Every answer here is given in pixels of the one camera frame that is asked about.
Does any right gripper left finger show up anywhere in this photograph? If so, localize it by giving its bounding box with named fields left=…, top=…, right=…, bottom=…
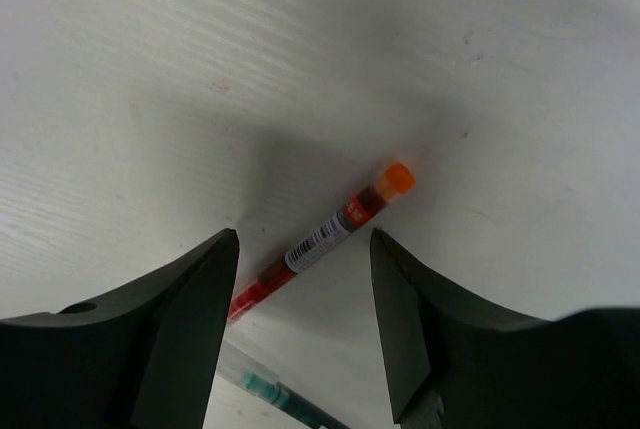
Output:
left=1, top=229, right=239, bottom=428

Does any green ink pen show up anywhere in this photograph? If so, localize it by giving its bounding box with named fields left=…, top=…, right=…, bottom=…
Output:
left=216, top=340, right=348, bottom=429

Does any red pen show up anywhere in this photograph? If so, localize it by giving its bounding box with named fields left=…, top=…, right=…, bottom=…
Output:
left=227, top=162, right=415, bottom=323

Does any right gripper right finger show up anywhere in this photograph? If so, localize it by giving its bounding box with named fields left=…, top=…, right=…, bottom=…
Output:
left=370, top=229, right=639, bottom=428

